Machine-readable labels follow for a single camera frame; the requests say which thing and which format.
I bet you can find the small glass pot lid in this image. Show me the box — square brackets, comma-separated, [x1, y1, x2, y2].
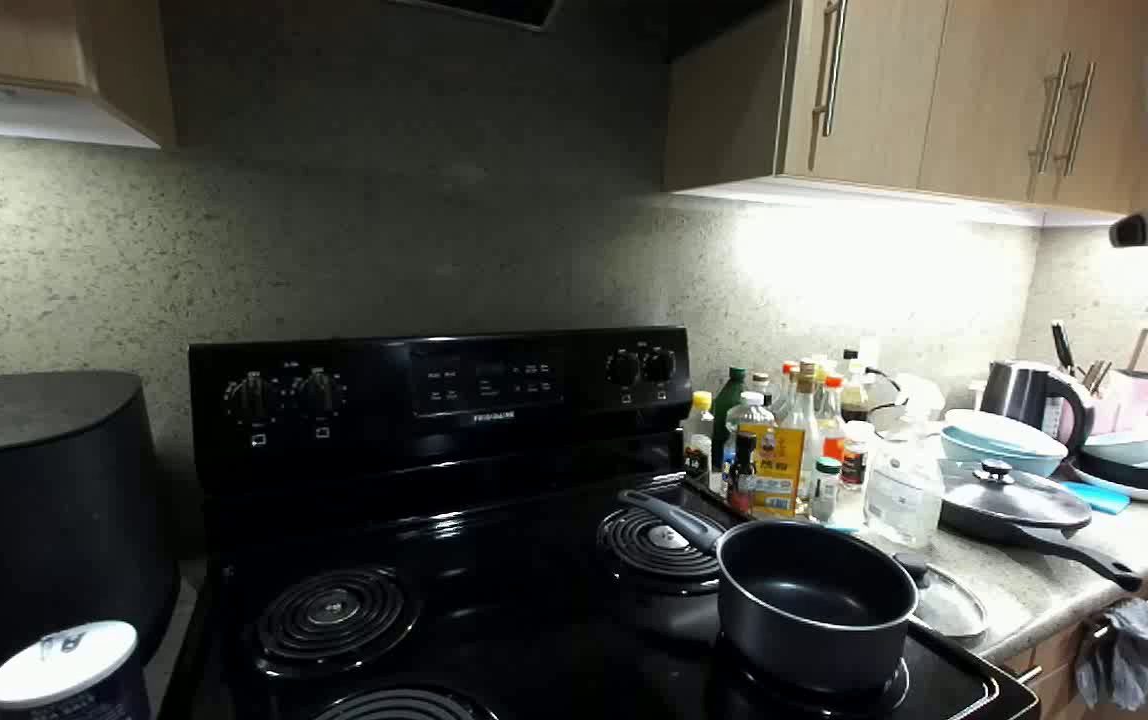
[894, 554, 991, 642]

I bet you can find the glass frying pan lid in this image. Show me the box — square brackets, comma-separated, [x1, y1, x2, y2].
[943, 455, 1097, 536]

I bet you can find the black saucepan pot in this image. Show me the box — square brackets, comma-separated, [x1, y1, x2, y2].
[614, 484, 923, 699]

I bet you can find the pink utensil holder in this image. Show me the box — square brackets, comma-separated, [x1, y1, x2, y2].
[1100, 368, 1148, 450]

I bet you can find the dark bowl on plate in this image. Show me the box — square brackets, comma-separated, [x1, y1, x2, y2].
[1067, 433, 1148, 506]

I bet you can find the teal flat item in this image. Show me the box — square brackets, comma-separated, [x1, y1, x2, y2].
[1054, 475, 1135, 516]

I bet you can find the light blue bowl stack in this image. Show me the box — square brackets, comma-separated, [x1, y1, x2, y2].
[939, 409, 1071, 491]

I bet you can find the black frying pan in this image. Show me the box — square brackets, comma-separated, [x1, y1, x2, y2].
[939, 475, 1148, 595]

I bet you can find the wooden upper cabinet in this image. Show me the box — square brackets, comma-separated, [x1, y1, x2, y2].
[0, 0, 180, 150]
[661, 0, 1148, 233]

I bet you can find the clear drinking glass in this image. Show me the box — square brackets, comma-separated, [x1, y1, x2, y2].
[863, 427, 947, 551]

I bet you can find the grey dish towel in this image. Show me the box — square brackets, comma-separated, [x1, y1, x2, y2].
[1071, 595, 1148, 714]

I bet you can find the orange-cap bottle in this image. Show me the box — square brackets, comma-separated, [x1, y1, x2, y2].
[815, 373, 853, 465]

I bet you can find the clear corked glass bottle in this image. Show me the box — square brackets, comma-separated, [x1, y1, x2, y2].
[783, 357, 827, 465]

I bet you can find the green-cap spice shaker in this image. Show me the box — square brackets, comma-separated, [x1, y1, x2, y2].
[806, 455, 845, 528]

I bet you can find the yellow-label oil bottle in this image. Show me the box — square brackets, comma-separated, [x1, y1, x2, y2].
[723, 388, 806, 525]

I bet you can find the green glass bottle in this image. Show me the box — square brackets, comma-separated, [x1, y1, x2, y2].
[713, 364, 748, 465]

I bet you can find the small yellow-cap bottle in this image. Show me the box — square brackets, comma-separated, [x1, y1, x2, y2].
[678, 388, 721, 491]

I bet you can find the black electric stove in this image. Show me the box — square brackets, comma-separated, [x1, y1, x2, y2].
[184, 323, 1043, 720]

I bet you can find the black air fryer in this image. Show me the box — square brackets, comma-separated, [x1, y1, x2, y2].
[0, 368, 184, 720]

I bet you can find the black handled knife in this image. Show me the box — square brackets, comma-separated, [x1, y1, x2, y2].
[1049, 321, 1084, 379]

